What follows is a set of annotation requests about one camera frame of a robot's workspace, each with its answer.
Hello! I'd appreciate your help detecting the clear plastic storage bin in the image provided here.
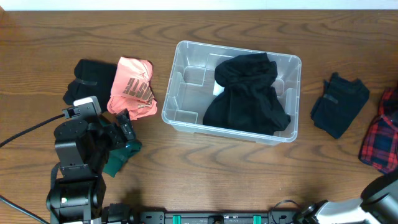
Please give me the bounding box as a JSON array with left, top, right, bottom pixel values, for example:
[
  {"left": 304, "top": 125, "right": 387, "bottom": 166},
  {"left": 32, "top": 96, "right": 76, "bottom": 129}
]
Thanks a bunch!
[{"left": 162, "top": 40, "right": 302, "bottom": 146}]

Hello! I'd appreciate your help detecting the large black garment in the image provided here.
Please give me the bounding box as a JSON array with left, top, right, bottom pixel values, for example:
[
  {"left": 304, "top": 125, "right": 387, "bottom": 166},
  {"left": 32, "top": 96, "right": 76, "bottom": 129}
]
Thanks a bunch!
[{"left": 203, "top": 53, "right": 291, "bottom": 135}]

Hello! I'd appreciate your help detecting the dark navy garment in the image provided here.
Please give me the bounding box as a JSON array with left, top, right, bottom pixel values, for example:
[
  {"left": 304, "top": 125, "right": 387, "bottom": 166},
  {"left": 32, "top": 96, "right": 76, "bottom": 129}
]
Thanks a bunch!
[{"left": 310, "top": 72, "right": 370, "bottom": 139}]

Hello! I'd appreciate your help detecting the red navy plaid shirt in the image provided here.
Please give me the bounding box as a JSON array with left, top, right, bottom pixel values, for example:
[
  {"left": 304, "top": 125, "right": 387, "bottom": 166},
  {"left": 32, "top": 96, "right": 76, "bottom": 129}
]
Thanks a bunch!
[{"left": 359, "top": 88, "right": 397, "bottom": 174}]

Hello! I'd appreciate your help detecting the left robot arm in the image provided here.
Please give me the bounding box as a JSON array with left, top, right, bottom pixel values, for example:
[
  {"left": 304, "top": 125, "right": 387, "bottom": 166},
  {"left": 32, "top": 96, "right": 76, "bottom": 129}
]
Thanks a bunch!
[{"left": 46, "top": 107, "right": 142, "bottom": 223}]

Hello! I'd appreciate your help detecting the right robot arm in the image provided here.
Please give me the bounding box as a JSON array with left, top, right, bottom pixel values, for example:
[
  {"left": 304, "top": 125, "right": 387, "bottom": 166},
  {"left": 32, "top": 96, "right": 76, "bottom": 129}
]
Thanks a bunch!
[{"left": 294, "top": 170, "right": 397, "bottom": 224}]

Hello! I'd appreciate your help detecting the dark green folded garment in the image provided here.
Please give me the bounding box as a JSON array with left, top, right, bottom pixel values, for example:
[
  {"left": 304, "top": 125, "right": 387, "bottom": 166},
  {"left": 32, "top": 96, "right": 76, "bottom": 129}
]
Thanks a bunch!
[{"left": 103, "top": 141, "right": 142, "bottom": 177}]

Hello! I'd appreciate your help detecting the pink folded printed t-shirt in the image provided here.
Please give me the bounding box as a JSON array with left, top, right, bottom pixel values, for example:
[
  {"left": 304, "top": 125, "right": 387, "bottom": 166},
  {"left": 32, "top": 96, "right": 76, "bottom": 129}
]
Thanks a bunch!
[{"left": 107, "top": 57, "right": 157, "bottom": 120}]

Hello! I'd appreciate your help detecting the folded black garment with tape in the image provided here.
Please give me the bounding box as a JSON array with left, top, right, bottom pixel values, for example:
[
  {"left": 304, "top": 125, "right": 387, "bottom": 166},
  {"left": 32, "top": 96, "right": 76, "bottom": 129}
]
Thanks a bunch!
[{"left": 63, "top": 59, "right": 117, "bottom": 111}]

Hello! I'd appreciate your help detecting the white label in bin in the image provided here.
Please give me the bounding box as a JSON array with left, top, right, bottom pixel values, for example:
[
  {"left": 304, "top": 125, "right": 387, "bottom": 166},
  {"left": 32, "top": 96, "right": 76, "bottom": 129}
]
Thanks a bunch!
[{"left": 213, "top": 82, "right": 224, "bottom": 96}]

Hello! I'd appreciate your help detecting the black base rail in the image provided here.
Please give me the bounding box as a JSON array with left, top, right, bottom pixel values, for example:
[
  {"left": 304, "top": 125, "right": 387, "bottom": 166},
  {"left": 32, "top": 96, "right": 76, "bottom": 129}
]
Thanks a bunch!
[{"left": 100, "top": 203, "right": 297, "bottom": 224}]

